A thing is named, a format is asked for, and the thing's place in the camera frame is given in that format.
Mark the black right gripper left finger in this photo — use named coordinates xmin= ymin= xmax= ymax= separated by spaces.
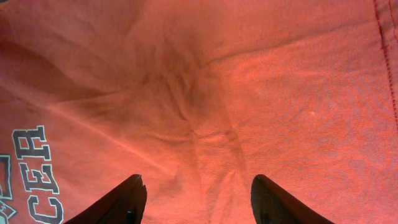
xmin=65 ymin=174 xmax=147 ymax=224

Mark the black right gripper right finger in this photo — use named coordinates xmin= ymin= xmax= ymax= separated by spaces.
xmin=251 ymin=174 xmax=333 ymax=224

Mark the orange soccer t-shirt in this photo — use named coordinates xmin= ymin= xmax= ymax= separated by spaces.
xmin=1 ymin=0 xmax=397 ymax=223

